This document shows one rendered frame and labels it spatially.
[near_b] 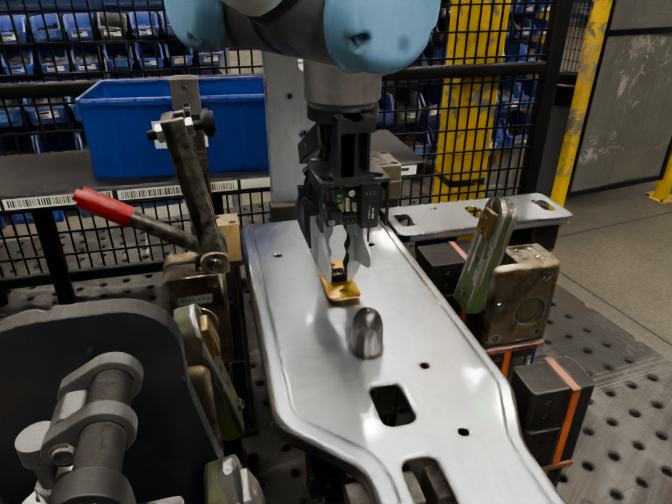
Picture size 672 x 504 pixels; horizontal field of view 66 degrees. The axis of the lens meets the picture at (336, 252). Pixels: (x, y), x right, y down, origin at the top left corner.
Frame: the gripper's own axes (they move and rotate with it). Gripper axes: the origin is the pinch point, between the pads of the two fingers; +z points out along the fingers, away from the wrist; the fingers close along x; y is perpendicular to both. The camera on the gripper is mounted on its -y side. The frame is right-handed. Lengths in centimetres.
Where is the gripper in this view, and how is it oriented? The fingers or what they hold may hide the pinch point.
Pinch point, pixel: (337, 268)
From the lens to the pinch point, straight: 62.2
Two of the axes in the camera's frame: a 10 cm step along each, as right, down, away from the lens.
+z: 0.0, 8.8, 4.8
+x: 9.7, -1.1, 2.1
